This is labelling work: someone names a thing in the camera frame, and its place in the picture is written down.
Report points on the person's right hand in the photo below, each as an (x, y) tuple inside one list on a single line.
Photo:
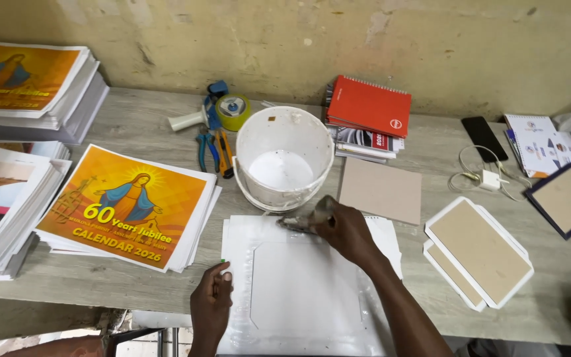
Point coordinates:
[(347, 233)]

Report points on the person's left hand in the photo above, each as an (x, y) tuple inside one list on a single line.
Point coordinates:
[(210, 307)]

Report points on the person's right fingers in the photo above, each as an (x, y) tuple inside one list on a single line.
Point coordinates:
[(326, 220)]

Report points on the glue-smeared paste brush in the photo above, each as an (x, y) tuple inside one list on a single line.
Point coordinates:
[(299, 223)]

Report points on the white glued paper sheet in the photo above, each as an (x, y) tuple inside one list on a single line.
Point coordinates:
[(305, 292)]

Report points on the grey cardboard sheet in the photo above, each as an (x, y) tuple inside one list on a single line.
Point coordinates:
[(380, 191)]

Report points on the white plastic glue bucket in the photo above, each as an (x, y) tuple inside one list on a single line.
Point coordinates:
[(281, 148)]

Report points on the stack of printed booklets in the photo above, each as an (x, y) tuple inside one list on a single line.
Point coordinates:
[(365, 144)]

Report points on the orange utility knife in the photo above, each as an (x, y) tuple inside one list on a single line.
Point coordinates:
[(224, 153)]

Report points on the red spiral notebook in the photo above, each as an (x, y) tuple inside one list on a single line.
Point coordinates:
[(369, 105)]

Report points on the white wrapped cardboard cover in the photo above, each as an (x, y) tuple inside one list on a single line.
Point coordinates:
[(451, 280), (481, 250)]

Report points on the blue tape dispenser with tape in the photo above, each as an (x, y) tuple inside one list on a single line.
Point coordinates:
[(221, 111)]

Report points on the black smartphone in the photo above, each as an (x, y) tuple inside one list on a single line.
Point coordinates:
[(483, 139)]

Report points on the white printed spiral notebook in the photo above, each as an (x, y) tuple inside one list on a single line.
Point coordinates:
[(543, 146)]

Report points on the dark blue wrapped board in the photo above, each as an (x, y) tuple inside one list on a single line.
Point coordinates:
[(565, 201)]

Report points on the stack of printed photo sheets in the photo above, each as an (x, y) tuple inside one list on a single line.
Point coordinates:
[(3, 208)]

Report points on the tall stack of orange calendars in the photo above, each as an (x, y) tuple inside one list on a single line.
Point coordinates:
[(27, 84)]

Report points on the black metal stool frame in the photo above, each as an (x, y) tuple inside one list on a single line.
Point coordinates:
[(137, 339)]

